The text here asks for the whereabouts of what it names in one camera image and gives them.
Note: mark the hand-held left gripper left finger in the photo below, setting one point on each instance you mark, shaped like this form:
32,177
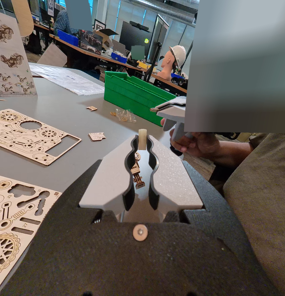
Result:
107,180

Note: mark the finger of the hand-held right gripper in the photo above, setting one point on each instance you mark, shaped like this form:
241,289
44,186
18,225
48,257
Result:
172,115
175,103

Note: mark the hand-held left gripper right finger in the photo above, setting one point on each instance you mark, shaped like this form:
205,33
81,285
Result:
177,182

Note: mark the white wax piece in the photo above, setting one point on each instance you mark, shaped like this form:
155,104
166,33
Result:
142,138

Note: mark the person's right forearm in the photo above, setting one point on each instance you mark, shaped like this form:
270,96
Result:
235,150

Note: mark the grey desk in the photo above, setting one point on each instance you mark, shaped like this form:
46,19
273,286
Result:
63,101

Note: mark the person's right hand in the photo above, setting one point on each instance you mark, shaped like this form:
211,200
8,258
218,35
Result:
200,145

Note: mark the small wooden gear assembly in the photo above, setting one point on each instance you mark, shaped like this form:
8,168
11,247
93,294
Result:
136,171

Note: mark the mannequin head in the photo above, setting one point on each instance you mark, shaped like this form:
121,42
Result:
166,67

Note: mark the green plastic bin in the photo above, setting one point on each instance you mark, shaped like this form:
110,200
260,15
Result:
137,92

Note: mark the rectangular wooden puzzle piece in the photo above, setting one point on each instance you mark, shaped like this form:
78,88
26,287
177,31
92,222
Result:
97,136

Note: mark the clear plastic parts bag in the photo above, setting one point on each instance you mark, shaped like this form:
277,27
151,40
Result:
124,115

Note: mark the white hard hat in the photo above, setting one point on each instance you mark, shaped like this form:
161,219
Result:
178,52

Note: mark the side-on black monitor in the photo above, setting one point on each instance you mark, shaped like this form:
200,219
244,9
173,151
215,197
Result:
159,39

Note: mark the small blue parts bin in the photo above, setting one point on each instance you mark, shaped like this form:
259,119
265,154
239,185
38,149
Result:
118,57

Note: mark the small wooden puzzle piece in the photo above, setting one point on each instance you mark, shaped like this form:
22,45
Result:
91,108

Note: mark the large black monitor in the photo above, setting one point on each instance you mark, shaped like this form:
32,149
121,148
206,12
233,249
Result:
133,37

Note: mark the person's grey shirt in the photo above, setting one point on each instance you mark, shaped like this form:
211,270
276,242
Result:
260,208

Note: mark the open cardboard box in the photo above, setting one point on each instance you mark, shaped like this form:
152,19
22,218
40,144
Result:
107,38

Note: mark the wooden puzzle sheet with wheels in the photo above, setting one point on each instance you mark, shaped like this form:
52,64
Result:
19,219

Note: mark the long wooden table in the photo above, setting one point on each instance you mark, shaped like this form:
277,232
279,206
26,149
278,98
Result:
87,52

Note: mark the wooden puzzle sheet round hole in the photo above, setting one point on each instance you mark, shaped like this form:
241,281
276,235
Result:
15,136

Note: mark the model car kit box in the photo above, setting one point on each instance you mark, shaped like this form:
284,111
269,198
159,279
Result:
90,41

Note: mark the white paper sheet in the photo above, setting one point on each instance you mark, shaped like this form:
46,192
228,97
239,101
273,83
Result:
68,79

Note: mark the large blue parts bin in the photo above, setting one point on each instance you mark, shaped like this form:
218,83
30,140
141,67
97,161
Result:
68,38

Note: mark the grey tilted chair panel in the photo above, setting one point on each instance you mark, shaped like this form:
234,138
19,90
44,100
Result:
53,55

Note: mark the illustrated instruction booklet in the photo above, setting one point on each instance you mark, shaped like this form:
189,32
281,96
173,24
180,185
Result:
10,76

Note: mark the plywood chair back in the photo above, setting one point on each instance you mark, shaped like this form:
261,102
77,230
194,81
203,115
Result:
23,16

